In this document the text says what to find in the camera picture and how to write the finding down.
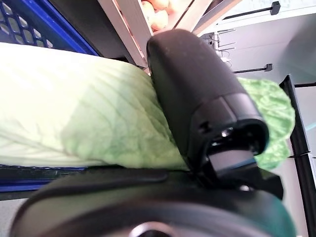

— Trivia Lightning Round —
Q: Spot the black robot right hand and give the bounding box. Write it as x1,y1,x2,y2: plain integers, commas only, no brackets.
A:
9,28,298,237

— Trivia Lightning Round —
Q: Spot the green white napa cabbage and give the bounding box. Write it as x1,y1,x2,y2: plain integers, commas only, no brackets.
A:
0,41,296,171

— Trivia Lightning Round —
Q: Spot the blue plastic shopping basket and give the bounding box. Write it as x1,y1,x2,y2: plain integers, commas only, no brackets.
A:
0,0,311,237

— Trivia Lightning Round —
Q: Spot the brown potato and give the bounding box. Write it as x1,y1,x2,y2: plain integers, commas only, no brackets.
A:
148,0,171,10
141,1,155,23
150,9,170,30

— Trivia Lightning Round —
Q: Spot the wooden potato crate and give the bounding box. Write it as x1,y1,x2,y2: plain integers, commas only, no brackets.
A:
97,0,214,70

